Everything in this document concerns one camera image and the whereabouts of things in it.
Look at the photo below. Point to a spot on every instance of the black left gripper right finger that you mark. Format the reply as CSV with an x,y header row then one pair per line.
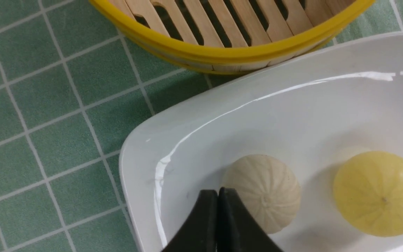
x,y
237,230

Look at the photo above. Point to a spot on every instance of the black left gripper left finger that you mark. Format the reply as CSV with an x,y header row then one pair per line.
x,y
197,234

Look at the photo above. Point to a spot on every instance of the pale white steamed bun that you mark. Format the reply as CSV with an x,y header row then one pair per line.
x,y
268,188

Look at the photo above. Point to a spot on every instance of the yellow steamed bun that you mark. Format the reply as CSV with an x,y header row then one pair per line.
x,y
368,192

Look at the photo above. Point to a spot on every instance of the white square plate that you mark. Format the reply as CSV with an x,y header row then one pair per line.
x,y
313,113

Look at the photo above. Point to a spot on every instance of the yellow-rimmed bamboo steamer basket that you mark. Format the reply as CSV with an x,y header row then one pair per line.
x,y
228,37

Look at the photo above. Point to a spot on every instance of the green checkered tablecloth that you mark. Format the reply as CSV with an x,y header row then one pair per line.
x,y
72,88

